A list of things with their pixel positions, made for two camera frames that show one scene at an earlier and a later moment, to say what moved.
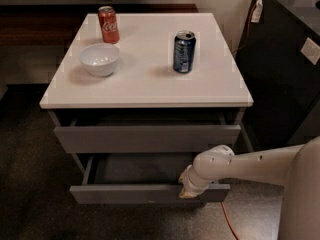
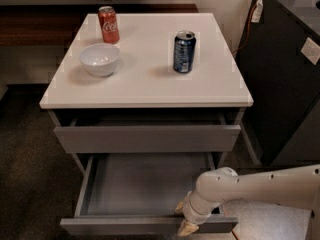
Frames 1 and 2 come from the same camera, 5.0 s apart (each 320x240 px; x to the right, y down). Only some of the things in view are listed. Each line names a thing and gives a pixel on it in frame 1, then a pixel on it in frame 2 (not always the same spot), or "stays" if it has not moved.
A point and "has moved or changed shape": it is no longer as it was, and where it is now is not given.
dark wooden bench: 58,24 stays
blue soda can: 184,51 stays
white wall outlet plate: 311,51 stays
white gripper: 191,182 → 191,209
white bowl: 99,59 stays
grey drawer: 139,178 has moved or changed shape
